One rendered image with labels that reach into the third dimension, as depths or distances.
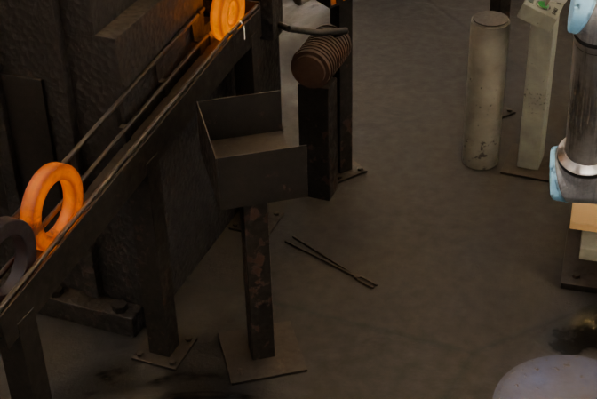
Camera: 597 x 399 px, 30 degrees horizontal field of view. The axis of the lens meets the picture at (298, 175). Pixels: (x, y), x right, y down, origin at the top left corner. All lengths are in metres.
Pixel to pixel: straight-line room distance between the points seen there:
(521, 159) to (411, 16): 1.22
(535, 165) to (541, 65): 0.36
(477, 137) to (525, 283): 0.61
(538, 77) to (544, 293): 0.72
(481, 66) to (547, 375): 1.43
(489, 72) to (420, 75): 0.77
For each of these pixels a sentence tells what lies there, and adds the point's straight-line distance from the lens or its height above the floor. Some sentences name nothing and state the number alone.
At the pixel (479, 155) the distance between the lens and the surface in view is 3.68.
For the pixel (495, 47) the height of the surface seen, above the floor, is 0.45.
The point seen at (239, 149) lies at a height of 0.60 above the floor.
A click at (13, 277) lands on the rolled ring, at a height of 0.62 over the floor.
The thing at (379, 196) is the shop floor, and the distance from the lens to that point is 3.56.
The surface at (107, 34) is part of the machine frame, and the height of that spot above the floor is 0.87.
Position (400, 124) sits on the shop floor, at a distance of 3.94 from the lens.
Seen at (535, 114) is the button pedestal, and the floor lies 0.22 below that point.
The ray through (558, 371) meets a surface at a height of 0.43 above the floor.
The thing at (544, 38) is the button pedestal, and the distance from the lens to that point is 3.49.
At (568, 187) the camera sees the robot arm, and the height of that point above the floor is 0.35.
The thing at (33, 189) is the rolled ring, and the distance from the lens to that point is 2.30.
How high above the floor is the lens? 2.00
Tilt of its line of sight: 33 degrees down
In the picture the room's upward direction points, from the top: 2 degrees counter-clockwise
